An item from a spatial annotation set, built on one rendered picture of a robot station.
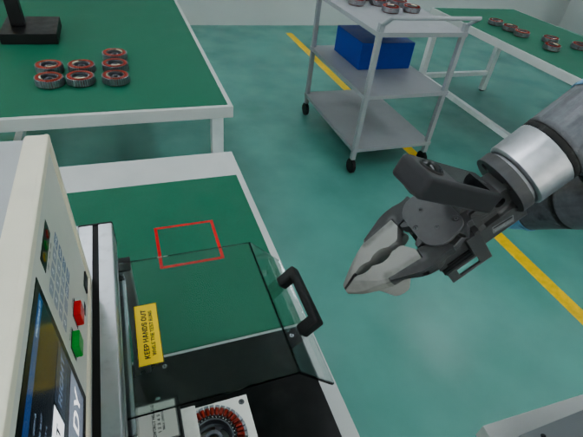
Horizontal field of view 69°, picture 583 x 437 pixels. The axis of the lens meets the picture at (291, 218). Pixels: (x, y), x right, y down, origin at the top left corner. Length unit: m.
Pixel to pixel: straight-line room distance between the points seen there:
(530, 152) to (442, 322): 1.70
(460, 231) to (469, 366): 1.60
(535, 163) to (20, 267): 0.44
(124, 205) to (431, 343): 1.39
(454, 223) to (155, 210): 0.96
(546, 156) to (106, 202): 1.12
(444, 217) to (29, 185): 0.38
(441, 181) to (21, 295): 0.33
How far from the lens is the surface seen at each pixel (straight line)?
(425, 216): 0.47
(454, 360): 2.03
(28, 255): 0.34
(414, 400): 1.86
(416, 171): 0.40
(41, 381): 0.34
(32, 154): 0.45
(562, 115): 0.50
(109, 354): 0.52
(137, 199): 1.32
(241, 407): 0.84
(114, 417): 0.48
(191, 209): 1.27
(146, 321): 0.60
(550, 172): 0.49
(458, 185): 0.42
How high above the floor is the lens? 1.54
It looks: 39 degrees down
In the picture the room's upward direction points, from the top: 7 degrees clockwise
